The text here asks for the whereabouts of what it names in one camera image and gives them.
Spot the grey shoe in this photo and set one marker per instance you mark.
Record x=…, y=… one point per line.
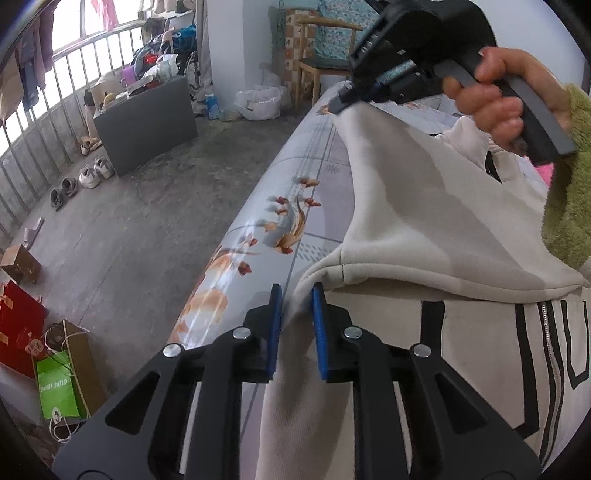
x=56, y=198
x=69, y=186

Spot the beige sandal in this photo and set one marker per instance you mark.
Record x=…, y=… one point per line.
x=85, y=147
x=95, y=143

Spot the pink blanket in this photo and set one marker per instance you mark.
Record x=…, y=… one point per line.
x=545, y=174

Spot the person's right hand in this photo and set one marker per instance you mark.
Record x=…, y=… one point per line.
x=498, y=110

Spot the hanging blue garment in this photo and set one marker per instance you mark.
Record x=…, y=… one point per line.
x=27, y=78

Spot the green paper bag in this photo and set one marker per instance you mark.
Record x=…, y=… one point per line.
x=57, y=387

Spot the floral bed sheet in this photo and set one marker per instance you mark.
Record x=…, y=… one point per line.
x=295, y=184

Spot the blue packet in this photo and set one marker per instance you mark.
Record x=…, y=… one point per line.
x=211, y=107

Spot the hanging purple garment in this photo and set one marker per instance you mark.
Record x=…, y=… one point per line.
x=48, y=41

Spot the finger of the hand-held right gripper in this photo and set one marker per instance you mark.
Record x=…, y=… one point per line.
x=344, y=94

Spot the teal floral cloth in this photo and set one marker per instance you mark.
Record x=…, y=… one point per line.
x=341, y=27

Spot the red paper bag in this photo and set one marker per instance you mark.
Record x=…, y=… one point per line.
x=18, y=327

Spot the orange patterned cloth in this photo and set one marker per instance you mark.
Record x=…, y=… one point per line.
x=293, y=41

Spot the grey cabinet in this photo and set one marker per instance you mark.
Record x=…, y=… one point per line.
x=147, y=129

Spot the white sneaker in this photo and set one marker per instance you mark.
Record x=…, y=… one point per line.
x=89, y=177
x=104, y=167

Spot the cream jacket with black stripes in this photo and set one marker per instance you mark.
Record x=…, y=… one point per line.
x=415, y=207

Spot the metal window railing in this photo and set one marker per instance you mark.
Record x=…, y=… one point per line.
x=69, y=69

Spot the hanging pink garment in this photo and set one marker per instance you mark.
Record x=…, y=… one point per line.
x=105, y=14

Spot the wooden chair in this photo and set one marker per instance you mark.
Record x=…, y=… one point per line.
x=314, y=69

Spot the brown cardboard box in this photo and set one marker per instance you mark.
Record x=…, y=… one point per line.
x=21, y=264

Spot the pile of bags and clothes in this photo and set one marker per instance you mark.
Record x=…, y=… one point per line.
x=157, y=55

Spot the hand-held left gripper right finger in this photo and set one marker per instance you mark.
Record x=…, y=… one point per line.
x=318, y=323

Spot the white plastic bag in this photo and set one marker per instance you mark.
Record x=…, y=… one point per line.
x=258, y=104

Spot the brown paper bag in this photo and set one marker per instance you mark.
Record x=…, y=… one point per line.
x=85, y=360

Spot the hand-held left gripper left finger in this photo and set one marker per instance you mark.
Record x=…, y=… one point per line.
x=273, y=323

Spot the white slipper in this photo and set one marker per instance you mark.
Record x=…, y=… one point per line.
x=32, y=230

